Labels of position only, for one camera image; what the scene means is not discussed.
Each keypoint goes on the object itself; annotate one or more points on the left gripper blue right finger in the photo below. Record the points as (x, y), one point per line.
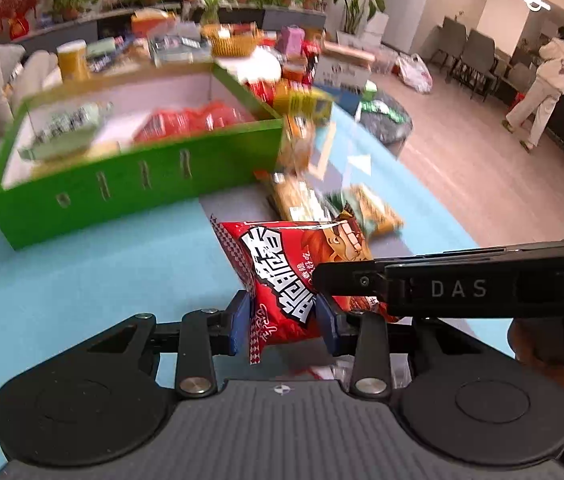
(362, 335)

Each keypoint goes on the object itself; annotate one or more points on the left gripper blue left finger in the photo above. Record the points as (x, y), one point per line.
(207, 333)

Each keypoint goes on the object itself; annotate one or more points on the red checkered shrimp chip bag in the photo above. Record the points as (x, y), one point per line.
(275, 261)

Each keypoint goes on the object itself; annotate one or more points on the long bread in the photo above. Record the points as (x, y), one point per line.
(294, 199)

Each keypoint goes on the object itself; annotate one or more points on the orange label cake packet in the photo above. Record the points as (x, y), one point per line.
(297, 144)

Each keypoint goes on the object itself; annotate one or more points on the red transparent snack bag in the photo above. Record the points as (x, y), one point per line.
(189, 122)

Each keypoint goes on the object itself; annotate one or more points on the green vegetable cracker bag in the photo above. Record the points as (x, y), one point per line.
(67, 132)

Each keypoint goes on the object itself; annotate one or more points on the person's right hand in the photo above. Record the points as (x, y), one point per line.
(523, 345)

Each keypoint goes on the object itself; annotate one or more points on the yellow brown snack packet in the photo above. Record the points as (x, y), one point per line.
(373, 215)

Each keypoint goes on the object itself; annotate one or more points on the person in white clothes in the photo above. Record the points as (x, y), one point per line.
(542, 96)

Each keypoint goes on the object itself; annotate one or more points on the dark round side table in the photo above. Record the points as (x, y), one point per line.
(387, 120)

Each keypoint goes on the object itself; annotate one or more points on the green cardboard box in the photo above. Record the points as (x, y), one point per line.
(124, 176)

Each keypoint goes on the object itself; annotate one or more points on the yellow green snack packet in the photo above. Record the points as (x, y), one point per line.
(299, 100)

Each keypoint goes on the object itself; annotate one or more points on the brown blue paper bag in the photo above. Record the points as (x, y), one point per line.
(343, 72)

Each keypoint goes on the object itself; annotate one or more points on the round white coffee table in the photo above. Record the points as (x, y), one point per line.
(262, 65)

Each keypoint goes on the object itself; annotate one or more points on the grey blue storage tray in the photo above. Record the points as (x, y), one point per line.
(169, 49)

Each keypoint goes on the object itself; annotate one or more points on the yellow woven basket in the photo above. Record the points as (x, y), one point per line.
(233, 40)

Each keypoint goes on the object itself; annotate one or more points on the yellow cylindrical can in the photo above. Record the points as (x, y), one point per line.
(72, 61)

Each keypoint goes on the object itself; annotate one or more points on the pink small box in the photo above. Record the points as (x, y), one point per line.
(290, 41)

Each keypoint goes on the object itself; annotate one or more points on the tall leafy floor plant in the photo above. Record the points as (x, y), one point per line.
(356, 10)

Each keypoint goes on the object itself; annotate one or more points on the orange tissue box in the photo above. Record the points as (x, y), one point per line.
(146, 19)

